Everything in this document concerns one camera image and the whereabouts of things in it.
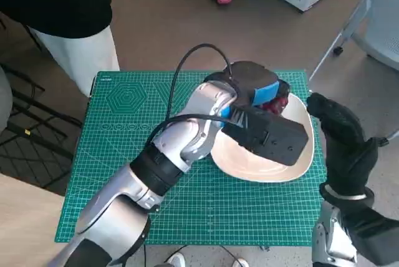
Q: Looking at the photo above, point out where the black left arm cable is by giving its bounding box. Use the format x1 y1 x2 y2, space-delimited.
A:
146 43 247 149

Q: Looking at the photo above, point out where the green cutting mat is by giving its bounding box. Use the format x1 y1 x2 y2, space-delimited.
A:
54 70 322 246

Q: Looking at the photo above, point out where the black wire rack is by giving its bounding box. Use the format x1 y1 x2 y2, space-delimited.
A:
0 17 82 193

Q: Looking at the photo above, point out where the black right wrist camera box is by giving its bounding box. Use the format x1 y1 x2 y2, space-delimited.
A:
339 198 399 266

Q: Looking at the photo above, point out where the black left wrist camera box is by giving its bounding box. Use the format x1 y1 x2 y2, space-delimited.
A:
223 107 310 167

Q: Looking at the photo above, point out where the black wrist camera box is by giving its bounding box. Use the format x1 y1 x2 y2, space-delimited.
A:
339 198 399 266
223 107 310 167

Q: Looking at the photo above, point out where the blue mesh chair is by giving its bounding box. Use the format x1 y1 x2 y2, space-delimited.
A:
308 0 399 148

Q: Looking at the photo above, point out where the white square plate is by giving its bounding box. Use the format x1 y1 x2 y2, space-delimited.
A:
210 64 314 183

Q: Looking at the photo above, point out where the red toy grape bunch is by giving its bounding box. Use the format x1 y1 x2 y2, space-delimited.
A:
260 97 289 115

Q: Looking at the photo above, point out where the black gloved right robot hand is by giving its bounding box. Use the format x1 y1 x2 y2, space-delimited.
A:
307 92 380 201

